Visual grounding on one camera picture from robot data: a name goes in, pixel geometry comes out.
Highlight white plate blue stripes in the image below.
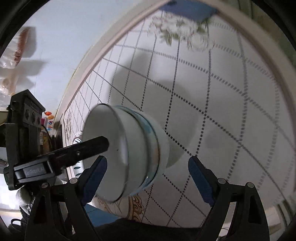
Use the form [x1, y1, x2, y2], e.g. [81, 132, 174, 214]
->
[72, 131, 85, 179]

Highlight plain white bowl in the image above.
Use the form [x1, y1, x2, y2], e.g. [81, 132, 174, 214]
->
[82, 103, 139, 203]

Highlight clear plastic bag with eggs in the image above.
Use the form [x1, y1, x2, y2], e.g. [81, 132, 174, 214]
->
[0, 46, 38, 98]

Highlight clear bag red beans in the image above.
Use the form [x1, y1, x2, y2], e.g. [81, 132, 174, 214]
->
[13, 26, 36, 66]

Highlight pink diamond pattern table mat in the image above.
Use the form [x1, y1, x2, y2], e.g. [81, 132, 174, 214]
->
[64, 10, 295, 227]

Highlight blue smartphone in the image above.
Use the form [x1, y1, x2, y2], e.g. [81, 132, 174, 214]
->
[159, 0, 217, 22]

